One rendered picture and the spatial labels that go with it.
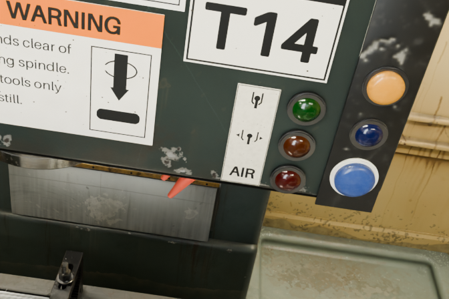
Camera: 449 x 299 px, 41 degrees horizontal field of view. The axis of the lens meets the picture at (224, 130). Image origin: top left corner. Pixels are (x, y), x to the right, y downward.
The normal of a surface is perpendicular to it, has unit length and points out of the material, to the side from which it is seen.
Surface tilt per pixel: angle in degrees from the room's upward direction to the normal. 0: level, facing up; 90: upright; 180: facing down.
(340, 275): 0
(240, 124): 90
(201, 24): 90
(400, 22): 90
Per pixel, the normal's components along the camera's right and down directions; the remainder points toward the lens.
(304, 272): 0.15, -0.81
